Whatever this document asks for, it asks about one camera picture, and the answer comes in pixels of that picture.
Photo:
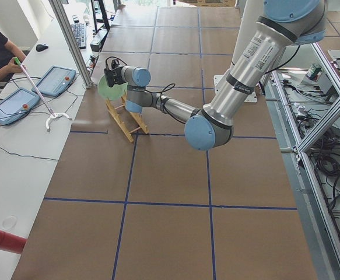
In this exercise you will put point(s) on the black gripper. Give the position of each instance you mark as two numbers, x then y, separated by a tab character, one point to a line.
113	78

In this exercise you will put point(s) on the light green ceramic plate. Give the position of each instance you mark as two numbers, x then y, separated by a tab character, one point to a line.
111	93

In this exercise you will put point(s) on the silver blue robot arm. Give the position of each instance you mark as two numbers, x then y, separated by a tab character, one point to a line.
282	24

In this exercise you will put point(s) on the wooden dish rack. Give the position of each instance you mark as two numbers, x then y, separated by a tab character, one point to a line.
128	122

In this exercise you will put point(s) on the blue teach pendant far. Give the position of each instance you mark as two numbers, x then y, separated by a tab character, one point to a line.
55	81

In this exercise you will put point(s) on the blue teach pendant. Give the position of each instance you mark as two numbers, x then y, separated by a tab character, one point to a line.
17	105
55	81

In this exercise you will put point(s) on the black keyboard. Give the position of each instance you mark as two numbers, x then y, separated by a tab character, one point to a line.
79	33

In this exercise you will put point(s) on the pink stick with white stand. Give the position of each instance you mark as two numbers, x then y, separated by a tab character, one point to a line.
53	114

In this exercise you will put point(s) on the black computer mouse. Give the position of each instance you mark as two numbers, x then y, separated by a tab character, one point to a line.
41	47

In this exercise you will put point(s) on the blue teach pendant near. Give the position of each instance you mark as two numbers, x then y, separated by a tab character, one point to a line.
17	105

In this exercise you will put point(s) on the green white small box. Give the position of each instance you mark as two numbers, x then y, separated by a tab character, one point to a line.
313	72

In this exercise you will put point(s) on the red cylinder tube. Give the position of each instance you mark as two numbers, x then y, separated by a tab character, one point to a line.
11	242

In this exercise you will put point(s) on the aluminium frame post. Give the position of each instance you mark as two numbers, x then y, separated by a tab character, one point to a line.
64	24

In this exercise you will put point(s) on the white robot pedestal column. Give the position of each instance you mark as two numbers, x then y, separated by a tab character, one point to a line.
249	12

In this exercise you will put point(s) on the aluminium frame rail right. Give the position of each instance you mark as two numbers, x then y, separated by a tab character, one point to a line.
307	121

